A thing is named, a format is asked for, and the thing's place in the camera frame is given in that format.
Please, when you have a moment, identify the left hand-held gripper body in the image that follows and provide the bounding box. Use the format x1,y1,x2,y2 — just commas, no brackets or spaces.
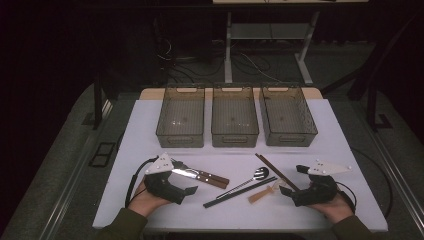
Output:
143,152,188,205

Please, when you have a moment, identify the smoky clear plastic bin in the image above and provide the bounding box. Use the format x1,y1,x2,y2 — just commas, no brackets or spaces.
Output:
155,83,206,149
211,83,260,149
259,82,319,148

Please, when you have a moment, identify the right hand-held gripper cable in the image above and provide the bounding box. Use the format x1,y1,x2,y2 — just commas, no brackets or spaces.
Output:
335,189,358,214

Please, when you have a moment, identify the wooden handle table knife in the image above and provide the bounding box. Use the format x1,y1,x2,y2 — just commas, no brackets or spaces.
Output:
171,168,228,190

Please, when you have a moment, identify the black metal stand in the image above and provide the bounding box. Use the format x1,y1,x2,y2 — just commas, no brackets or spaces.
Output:
321,9,424,132
92,66,118,131

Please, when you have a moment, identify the person's left hand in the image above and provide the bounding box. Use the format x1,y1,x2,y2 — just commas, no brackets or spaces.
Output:
127,178,172,218

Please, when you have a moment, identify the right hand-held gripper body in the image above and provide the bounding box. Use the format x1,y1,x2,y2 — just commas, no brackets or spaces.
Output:
290,159,353,208

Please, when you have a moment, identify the person's right hand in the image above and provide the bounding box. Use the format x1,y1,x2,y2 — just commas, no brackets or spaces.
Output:
307,192,355,224

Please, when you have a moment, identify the long black cable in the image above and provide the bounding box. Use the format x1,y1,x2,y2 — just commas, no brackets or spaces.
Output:
351,146,394,219

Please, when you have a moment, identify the black floor cable bunch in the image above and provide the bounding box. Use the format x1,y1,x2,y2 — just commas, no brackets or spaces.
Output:
156,36,284,84

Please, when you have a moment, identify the metal floor rail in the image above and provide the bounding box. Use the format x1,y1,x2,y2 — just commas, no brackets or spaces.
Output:
41,99,114,240
363,126,424,228

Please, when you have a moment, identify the grey metal frame desk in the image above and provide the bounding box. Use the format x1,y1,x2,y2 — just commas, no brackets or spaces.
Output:
212,0,369,86

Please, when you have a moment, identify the brown chopstick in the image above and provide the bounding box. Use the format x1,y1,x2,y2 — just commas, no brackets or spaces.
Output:
255,152,300,191
254,153,299,193

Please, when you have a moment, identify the white floor cable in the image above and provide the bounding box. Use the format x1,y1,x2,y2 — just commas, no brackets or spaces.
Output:
239,52,283,83

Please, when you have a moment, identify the white table cover sheet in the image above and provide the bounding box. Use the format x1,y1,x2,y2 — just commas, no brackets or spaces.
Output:
92,98,389,233

